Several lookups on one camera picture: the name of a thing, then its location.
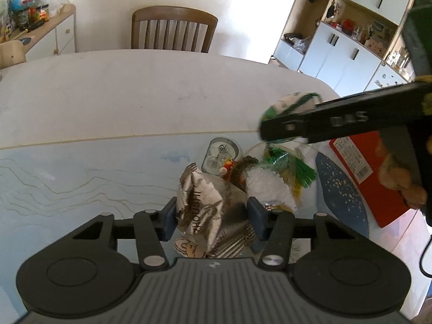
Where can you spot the clear plastic bag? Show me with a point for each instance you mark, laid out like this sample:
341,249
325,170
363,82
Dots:
50,1

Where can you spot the brown wooden chair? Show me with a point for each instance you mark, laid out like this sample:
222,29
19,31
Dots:
173,15

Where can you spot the clear correction tape dispenser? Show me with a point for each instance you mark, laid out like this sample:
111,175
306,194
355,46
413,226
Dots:
217,152

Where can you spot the person's right hand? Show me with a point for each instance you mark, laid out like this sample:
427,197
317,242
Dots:
395,177

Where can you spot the glass jar with dark lid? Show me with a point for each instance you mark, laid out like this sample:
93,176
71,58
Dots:
42,12

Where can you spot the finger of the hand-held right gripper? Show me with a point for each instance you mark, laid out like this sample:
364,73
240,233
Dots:
337,119

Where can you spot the white wall cabinet unit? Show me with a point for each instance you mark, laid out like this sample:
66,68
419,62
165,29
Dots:
337,50

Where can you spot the beige cartoon face item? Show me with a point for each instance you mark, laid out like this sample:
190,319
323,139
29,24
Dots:
189,248

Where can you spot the silver snack packet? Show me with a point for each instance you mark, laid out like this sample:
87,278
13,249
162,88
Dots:
202,202

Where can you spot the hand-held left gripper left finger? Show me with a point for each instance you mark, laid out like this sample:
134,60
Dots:
170,221

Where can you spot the brown knitted item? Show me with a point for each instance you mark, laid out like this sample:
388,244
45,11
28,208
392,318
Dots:
240,172

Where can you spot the white sideboard with wooden top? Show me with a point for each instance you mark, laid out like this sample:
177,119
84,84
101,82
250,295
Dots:
62,33

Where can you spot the green white tassel bag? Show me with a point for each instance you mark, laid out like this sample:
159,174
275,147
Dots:
305,173

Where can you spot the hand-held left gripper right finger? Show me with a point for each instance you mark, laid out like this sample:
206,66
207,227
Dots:
256,221

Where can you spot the red cardboard box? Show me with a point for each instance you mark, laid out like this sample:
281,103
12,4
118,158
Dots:
371,189

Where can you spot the light wooden block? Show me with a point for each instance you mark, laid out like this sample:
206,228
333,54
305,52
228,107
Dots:
11,54

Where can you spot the white fluffy item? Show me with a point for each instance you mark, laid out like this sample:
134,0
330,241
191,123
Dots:
270,185

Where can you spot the grey bag on shelf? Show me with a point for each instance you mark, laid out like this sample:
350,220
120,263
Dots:
297,42

